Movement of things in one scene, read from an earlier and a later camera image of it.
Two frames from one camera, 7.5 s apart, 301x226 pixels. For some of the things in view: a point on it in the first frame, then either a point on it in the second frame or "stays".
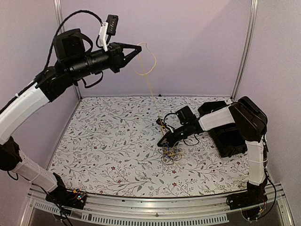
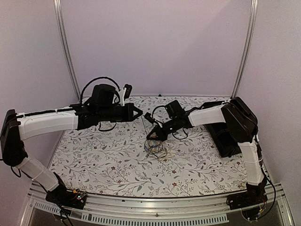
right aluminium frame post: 246,49 stays
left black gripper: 118,60 -> 129,116
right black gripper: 172,141 -> 161,136
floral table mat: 110,149 stays
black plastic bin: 228,139 stays
